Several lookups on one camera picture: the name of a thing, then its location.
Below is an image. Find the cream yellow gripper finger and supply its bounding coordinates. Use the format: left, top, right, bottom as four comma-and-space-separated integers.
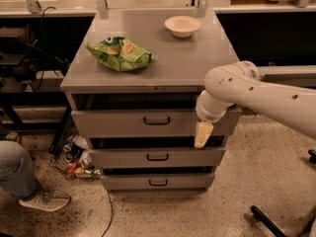
195, 121, 213, 148

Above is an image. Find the grey top drawer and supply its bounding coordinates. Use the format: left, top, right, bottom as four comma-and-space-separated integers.
70, 108, 243, 138

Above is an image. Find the grey drawer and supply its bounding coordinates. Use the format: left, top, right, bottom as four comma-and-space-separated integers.
89, 147, 225, 169
101, 173, 215, 191
70, 108, 243, 138

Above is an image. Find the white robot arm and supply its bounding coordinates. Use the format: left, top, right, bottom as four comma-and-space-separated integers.
195, 61, 316, 148

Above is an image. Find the grey middle drawer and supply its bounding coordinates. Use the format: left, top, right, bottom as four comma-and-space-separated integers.
89, 147, 225, 169

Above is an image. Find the grey bottom drawer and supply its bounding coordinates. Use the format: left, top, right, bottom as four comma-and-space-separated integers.
101, 173, 215, 191

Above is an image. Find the grey drawer cabinet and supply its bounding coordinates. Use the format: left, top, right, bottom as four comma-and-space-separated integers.
61, 9, 241, 177

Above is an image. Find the black chair base leg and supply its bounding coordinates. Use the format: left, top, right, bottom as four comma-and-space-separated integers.
251, 205, 286, 237

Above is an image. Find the white ceramic bowl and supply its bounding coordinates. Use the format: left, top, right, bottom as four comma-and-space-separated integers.
165, 16, 200, 38

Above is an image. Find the green chip bag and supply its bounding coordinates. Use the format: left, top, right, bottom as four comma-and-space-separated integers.
85, 37, 154, 72

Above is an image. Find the white sneaker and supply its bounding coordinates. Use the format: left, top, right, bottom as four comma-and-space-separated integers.
19, 189, 70, 212

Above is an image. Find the person leg in jeans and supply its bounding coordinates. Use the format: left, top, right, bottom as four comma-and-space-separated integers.
0, 140, 41, 200

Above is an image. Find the black machine on shelf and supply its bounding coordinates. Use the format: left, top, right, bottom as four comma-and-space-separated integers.
0, 24, 69, 82

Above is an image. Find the black floor cable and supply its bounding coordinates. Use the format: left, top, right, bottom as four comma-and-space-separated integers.
100, 191, 115, 237

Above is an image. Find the wire basket of cans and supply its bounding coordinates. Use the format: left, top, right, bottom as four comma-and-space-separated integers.
50, 132, 101, 179

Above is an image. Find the metal workbench frame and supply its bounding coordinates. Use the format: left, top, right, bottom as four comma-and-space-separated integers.
1, 0, 315, 109

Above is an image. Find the black hanging cable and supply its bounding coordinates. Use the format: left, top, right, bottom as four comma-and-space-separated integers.
32, 6, 57, 93

